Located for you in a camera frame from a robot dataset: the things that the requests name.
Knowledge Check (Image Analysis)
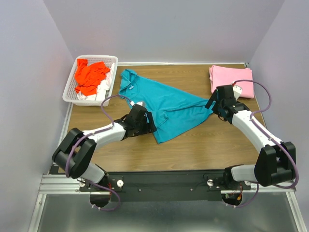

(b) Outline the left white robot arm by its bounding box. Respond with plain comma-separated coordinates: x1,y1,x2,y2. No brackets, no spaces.
52,104,156,191

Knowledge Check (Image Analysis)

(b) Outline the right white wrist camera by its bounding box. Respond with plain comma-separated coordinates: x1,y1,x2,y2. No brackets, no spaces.
231,83,242,100

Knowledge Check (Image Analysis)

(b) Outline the folded pink t shirt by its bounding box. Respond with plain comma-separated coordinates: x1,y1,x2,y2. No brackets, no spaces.
209,65,254,99

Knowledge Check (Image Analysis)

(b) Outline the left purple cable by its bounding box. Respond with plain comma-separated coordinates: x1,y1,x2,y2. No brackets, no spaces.
65,94,121,211

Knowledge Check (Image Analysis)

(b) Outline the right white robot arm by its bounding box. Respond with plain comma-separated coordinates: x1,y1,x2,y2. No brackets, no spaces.
205,83,299,189

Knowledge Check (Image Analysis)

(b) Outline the teal polo shirt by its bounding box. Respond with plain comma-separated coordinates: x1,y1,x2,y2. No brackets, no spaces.
118,69,213,144

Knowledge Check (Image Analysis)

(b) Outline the purple cable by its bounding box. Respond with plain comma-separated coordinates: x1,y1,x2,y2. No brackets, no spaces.
224,79,300,208
65,94,121,211

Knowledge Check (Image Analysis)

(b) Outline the aluminium frame rail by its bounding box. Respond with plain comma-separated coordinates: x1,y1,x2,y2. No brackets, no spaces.
26,106,309,232

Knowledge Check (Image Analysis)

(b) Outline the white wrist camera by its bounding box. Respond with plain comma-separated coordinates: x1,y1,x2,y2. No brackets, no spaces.
130,101,146,107
231,83,242,100

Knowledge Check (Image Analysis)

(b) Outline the white t shirt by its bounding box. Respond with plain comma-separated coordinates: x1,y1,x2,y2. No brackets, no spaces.
78,71,112,100

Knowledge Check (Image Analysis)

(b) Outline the white plastic laundry basket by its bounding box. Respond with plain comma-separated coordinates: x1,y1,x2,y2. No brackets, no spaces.
62,55,118,106

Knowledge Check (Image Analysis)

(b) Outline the orange t shirt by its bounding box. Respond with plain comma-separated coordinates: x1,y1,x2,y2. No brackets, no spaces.
74,58,111,96

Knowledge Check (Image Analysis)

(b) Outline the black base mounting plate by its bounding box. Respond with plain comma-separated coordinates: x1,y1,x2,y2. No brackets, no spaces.
80,170,251,205

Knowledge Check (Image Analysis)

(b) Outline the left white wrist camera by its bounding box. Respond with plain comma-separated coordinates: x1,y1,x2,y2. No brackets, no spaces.
130,101,146,107

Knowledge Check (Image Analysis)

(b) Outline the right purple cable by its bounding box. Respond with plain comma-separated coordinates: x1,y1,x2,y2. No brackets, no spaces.
224,79,300,208

